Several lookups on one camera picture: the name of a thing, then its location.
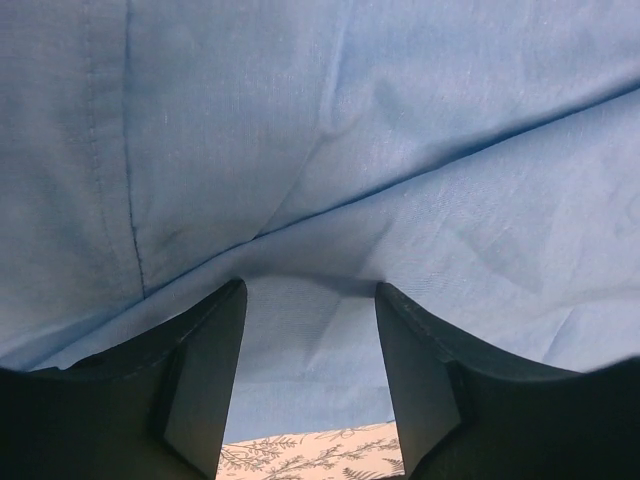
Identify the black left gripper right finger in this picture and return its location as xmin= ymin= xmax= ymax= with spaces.
xmin=375 ymin=283 xmax=639 ymax=479

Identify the floral patterned table mat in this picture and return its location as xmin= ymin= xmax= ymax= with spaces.
xmin=216 ymin=422 xmax=404 ymax=480

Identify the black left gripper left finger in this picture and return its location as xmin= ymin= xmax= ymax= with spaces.
xmin=1 ymin=280 xmax=247 ymax=479

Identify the light blue long sleeve shirt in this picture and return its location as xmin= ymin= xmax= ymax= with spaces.
xmin=1 ymin=1 xmax=639 ymax=442

